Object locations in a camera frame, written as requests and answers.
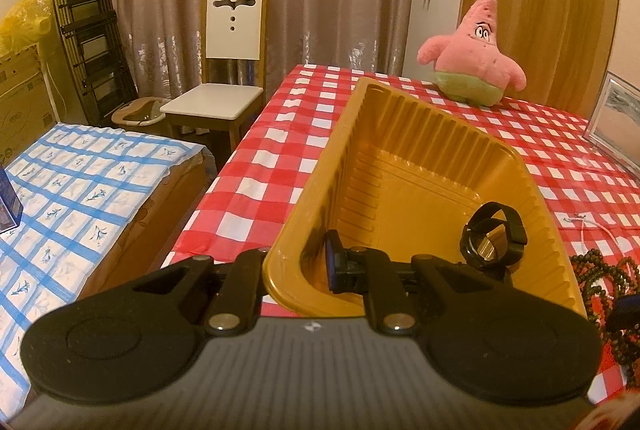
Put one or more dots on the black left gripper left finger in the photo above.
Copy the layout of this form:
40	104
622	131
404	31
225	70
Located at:
135	339

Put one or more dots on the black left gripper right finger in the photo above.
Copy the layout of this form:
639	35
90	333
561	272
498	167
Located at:
487	338

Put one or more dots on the black watch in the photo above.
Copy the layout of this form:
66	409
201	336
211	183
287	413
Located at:
494	240

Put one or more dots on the golden plastic tray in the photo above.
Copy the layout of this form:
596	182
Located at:
403	176

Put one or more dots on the blue white checkered mat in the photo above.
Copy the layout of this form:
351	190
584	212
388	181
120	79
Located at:
100	207

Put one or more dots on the red white checkered tablecloth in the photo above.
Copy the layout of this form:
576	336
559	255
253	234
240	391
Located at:
595	205

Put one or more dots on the blue small box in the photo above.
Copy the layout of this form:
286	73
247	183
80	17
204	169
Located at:
11	209

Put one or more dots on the beige foot bath basin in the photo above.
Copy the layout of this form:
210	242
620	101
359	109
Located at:
141	115

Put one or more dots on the silver framed sand picture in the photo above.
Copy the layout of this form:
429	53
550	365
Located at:
614	123

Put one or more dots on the cardboard box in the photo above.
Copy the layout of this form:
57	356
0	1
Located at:
26	111

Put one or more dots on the pink starfish plush toy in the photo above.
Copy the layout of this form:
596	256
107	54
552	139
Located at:
468	64

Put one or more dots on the yellow plastic bag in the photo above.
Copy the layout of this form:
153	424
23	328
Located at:
26	24

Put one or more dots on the white wooden chair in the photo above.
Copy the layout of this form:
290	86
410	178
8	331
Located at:
232	31

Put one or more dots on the black folding ladder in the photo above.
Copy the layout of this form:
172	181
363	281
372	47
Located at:
93	48

